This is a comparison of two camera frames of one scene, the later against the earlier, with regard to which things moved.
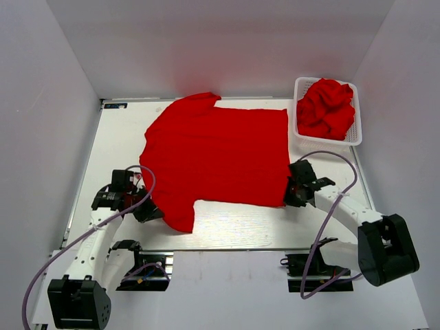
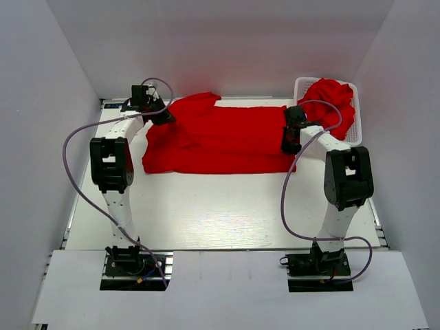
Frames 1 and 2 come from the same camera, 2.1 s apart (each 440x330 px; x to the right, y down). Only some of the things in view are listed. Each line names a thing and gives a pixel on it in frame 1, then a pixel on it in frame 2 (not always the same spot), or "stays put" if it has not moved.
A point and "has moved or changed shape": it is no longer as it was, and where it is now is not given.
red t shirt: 194,150 has moved or changed shape
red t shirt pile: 326,110 stays put
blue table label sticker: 115,105 stays put
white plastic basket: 353,136 stays put
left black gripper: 151,212 to 165,118
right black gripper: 289,199 to 285,148
